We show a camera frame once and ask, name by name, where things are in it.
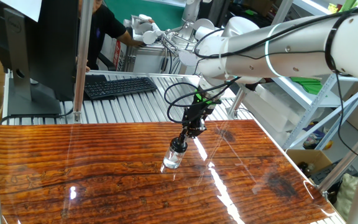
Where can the white handheld device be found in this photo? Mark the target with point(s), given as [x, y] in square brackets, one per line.
[149, 34]

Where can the person in black shirt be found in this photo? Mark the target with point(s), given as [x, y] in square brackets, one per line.
[104, 25]

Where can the white foam blocks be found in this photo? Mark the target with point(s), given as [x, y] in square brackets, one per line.
[275, 105]

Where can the black computer monitor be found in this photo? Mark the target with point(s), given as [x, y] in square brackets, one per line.
[51, 46]

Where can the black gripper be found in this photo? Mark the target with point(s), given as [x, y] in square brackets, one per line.
[202, 109]

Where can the beige cloth bag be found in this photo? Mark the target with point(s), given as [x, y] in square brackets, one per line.
[346, 193]

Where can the white paper sheet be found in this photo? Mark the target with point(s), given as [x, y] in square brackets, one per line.
[20, 7]

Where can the black knobbed jar lid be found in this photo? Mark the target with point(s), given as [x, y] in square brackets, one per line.
[179, 145]

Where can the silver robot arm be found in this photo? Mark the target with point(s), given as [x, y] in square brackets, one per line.
[291, 53]

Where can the green plastic sheet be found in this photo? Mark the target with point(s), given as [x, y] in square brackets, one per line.
[309, 85]

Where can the clear glass jar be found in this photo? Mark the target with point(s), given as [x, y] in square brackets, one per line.
[172, 160]

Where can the person bare forearm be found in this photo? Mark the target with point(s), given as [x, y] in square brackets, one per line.
[129, 40]

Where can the black computer keyboard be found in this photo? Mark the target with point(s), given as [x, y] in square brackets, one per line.
[120, 87]

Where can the brown cardboard box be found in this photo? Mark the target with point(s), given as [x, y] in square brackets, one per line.
[315, 157]

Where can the green board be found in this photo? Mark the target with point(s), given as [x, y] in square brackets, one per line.
[166, 12]

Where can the wood grain table mat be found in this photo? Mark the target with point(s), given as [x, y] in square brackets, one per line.
[104, 186]

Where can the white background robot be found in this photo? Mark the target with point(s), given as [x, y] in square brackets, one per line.
[191, 12]

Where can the white metal shelf rack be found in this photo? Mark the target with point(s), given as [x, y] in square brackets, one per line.
[319, 101]

